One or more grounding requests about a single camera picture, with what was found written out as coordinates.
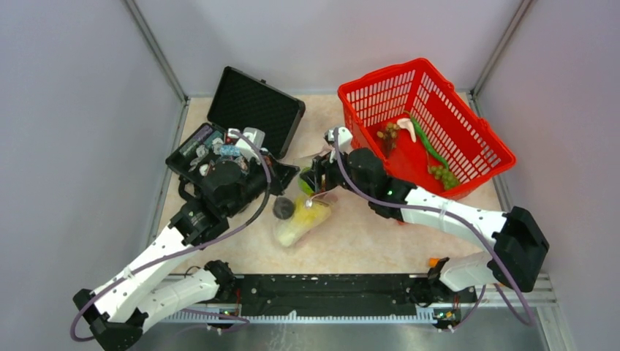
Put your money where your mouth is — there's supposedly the dark purple toy fruit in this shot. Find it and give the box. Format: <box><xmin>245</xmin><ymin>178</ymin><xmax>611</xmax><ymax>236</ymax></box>
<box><xmin>272</xmin><ymin>197</ymin><xmax>296</xmax><ymax>220</ymax></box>

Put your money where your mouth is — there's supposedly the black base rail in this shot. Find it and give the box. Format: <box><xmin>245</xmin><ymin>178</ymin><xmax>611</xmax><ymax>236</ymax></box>
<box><xmin>196</xmin><ymin>272</ymin><xmax>478</xmax><ymax>321</ymax></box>

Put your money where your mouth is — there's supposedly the green toy grape bunch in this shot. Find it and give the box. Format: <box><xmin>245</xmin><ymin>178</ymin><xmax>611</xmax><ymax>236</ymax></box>
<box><xmin>428</xmin><ymin>165</ymin><xmax>460</xmax><ymax>191</ymax></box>

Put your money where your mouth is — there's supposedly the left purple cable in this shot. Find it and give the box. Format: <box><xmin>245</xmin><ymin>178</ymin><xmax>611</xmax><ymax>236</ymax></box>
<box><xmin>70</xmin><ymin>128</ymin><xmax>273</xmax><ymax>342</ymax></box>

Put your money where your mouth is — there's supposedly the green toy apple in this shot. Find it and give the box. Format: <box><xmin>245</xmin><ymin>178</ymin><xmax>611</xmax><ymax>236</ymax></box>
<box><xmin>298</xmin><ymin>167</ymin><xmax>316</xmax><ymax>196</ymax></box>

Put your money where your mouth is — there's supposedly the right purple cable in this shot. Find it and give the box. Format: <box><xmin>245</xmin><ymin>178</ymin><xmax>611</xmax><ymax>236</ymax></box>
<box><xmin>332</xmin><ymin>127</ymin><xmax>537</xmax><ymax>335</ymax></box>

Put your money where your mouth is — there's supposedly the yellow toy cabbage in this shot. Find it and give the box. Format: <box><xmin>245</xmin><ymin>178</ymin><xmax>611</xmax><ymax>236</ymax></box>
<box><xmin>273</xmin><ymin>194</ymin><xmax>332</xmax><ymax>247</ymax></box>

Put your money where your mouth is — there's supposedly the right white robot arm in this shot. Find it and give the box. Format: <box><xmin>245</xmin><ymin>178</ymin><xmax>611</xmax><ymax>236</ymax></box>
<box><xmin>311</xmin><ymin>127</ymin><xmax>550</xmax><ymax>301</ymax></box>

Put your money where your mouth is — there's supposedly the blue poker chip roll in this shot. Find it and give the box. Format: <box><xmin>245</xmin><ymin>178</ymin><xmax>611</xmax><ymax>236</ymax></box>
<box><xmin>219</xmin><ymin>144</ymin><xmax>241</xmax><ymax>157</ymax></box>

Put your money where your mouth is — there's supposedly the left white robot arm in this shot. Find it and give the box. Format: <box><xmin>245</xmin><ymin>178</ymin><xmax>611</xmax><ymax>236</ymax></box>
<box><xmin>73</xmin><ymin>124</ymin><xmax>300</xmax><ymax>350</ymax></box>

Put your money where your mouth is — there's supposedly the clear zip top bag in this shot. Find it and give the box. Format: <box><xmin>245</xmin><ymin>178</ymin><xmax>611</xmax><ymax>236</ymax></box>
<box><xmin>272</xmin><ymin>146</ymin><xmax>339</xmax><ymax>247</ymax></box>

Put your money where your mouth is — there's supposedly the purple cable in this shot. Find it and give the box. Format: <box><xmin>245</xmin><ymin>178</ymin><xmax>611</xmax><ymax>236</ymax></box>
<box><xmin>332</xmin><ymin>127</ymin><xmax>537</xmax><ymax>335</ymax></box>
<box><xmin>70</xmin><ymin>128</ymin><xmax>273</xmax><ymax>342</ymax></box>

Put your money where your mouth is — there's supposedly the brown toy grape bunch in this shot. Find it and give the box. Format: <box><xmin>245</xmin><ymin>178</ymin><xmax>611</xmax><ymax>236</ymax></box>
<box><xmin>376</xmin><ymin>122</ymin><xmax>400</xmax><ymax>156</ymax></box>

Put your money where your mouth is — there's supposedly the red plastic basket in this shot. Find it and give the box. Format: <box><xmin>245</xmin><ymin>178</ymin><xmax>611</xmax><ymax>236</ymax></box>
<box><xmin>337</xmin><ymin>58</ymin><xmax>516</xmax><ymax>200</ymax></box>

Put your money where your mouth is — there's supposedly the green toy chili pepper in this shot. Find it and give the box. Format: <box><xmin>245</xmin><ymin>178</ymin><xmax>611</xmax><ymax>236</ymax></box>
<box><xmin>404</xmin><ymin>110</ymin><xmax>449</xmax><ymax>169</ymax></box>

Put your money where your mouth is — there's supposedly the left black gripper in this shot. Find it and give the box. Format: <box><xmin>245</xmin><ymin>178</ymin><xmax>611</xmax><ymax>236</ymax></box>
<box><xmin>224</xmin><ymin>149</ymin><xmax>300</xmax><ymax>218</ymax></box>

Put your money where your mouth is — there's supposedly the black poker chip case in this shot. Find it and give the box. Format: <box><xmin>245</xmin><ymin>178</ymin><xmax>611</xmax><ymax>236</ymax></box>
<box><xmin>165</xmin><ymin>67</ymin><xmax>306</xmax><ymax>201</ymax></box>

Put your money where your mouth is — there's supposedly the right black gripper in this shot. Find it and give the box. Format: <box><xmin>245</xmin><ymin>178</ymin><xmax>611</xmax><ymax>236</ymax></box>
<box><xmin>300</xmin><ymin>143</ymin><xmax>372</xmax><ymax>200</ymax></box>

